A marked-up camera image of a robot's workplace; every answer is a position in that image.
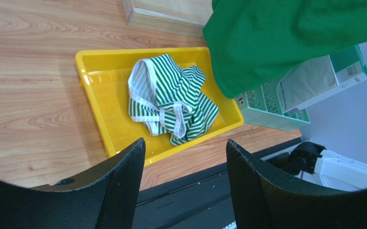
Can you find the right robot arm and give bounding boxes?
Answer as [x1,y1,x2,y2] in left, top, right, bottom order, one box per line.
[261,139,367,191]

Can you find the green white striped tank top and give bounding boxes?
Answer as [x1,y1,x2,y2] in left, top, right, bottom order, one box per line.
[128,54,220,146]

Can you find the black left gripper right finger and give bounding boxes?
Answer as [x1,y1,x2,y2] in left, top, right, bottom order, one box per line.
[226,140,367,229]

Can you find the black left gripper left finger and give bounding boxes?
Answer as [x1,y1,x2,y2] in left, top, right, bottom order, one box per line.
[0,138,146,229]

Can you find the wooden clothes rack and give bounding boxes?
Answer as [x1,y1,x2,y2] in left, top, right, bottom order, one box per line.
[122,0,213,38]

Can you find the yellow plastic tray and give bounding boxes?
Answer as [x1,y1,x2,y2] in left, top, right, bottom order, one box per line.
[75,47,244,166]

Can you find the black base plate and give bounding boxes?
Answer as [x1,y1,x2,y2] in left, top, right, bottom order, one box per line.
[133,138,312,229]

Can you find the mint green file organizer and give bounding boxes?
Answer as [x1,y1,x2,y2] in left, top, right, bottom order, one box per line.
[235,80,310,131]

